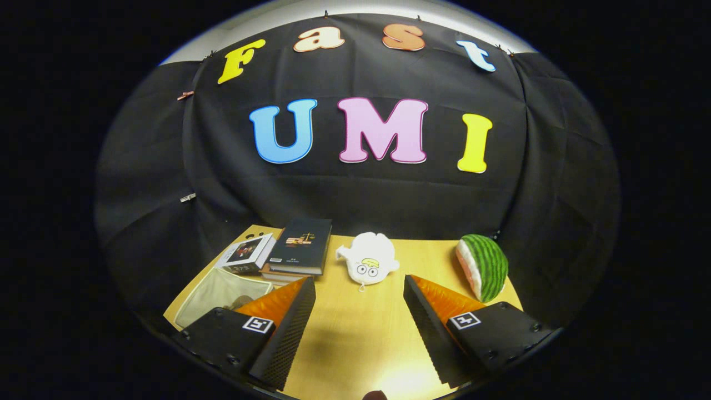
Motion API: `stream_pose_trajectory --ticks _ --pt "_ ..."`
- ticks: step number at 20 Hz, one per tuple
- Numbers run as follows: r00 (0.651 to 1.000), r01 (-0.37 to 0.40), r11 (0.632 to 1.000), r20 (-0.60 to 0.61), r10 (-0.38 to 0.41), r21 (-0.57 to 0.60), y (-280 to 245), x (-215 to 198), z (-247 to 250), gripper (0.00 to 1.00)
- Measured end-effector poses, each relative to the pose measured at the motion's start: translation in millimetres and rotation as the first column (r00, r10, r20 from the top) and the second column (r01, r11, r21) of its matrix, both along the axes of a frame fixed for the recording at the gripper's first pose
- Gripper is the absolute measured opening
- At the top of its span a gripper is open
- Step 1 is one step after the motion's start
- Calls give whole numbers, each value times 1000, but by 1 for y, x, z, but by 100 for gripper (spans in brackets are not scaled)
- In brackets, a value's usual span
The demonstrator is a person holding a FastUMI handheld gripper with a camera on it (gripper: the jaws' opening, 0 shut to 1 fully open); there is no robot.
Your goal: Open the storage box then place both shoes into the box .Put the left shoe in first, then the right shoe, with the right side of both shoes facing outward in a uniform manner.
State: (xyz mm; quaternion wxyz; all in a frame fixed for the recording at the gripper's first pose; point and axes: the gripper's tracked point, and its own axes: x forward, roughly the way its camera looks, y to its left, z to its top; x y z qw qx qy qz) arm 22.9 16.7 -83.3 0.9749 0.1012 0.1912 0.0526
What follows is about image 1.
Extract black cover book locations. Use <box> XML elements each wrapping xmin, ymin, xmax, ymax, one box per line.
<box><xmin>267</xmin><ymin>217</ymin><xmax>333</xmax><ymax>276</ymax></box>

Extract watermelon slice plush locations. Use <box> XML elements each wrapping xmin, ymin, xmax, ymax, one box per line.
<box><xmin>455</xmin><ymin>234</ymin><xmax>509</xmax><ymax>303</ymax></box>

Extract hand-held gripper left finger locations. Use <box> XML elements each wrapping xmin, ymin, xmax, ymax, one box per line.
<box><xmin>175</xmin><ymin>276</ymin><xmax>317</xmax><ymax>391</ymax></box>

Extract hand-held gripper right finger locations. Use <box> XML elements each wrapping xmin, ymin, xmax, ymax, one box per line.
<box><xmin>404</xmin><ymin>274</ymin><xmax>555</xmax><ymax>389</ymax></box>

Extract brown cover book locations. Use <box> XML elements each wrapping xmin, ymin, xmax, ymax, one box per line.
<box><xmin>259</xmin><ymin>264</ymin><xmax>324</xmax><ymax>285</ymax></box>

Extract white plush toy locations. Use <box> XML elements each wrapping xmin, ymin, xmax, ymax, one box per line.
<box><xmin>336</xmin><ymin>232</ymin><xmax>400</xmax><ymax>293</ymax></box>

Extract grey fabric storage box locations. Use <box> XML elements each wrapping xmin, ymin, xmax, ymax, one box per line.
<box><xmin>174</xmin><ymin>268</ymin><xmax>274</xmax><ymax>329</ymax></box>

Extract white portrait cover book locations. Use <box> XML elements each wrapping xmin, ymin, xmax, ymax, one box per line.
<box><xmin>214</xmin><ymin>233</ymin><xmax>277</xmax><ymax>275</ymax></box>

